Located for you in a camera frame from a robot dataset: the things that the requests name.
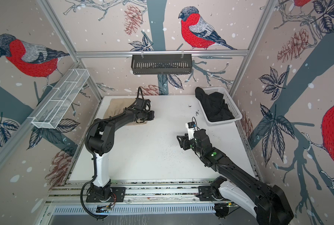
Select beige drawstring shorts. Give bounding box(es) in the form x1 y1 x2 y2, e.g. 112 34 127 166
103 98 142 119

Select white plastic laundry basket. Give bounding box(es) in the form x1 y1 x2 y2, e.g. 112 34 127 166
198 87 242 126

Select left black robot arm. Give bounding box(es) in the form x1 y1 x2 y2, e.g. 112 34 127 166
84 97 154 199

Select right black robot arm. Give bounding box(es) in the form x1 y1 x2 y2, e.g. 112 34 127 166
177 129 294 225

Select black shorts in basket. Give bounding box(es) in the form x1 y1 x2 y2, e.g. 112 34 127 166
195 87 235 122

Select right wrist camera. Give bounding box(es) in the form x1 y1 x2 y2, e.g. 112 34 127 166
186 121 197 140

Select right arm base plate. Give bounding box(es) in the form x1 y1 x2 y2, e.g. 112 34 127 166
196 186 232 202

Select black hanging wire basket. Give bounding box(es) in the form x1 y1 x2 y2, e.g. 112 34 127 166
131 54 192 75

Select aluminium mounting rail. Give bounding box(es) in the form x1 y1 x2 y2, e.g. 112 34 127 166
46 181 211 203

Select horizontal aluminium frame bar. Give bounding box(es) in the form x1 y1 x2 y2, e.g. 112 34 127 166
75 50 249 59

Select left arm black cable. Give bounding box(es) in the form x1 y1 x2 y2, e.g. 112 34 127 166
79 86 152 220

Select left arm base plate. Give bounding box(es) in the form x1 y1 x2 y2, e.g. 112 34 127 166
86 186 126 203

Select white wire mesh shelf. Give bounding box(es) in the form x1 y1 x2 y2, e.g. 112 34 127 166
32 68 90 129

